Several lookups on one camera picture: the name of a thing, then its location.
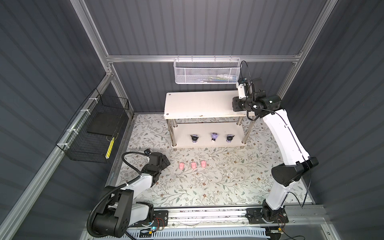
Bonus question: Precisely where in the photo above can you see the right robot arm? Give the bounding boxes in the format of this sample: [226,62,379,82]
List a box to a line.
[233,78,319,223]

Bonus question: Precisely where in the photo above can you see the black wire basket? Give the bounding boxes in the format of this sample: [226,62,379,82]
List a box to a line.
[56,89,130,164]

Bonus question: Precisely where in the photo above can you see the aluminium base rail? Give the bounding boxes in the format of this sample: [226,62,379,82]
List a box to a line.
[154,205,330,229]

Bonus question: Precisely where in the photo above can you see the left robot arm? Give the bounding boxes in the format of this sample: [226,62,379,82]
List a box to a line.
[86,149,170,238]

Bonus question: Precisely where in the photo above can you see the white wire basket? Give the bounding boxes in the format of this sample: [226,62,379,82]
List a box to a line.
[173,58,241,85]

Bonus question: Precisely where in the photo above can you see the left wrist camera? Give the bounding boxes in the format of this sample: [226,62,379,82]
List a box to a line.
[144,149,152,156]

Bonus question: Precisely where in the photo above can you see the yellow marker pen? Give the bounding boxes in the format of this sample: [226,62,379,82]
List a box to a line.
[105,137,115,160]

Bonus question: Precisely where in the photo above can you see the white two-tier shelf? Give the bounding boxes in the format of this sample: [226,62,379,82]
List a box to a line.
[164,91,254,149]

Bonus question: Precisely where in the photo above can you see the markers in white basket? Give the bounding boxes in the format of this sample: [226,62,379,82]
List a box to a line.
[198,74,239,84]

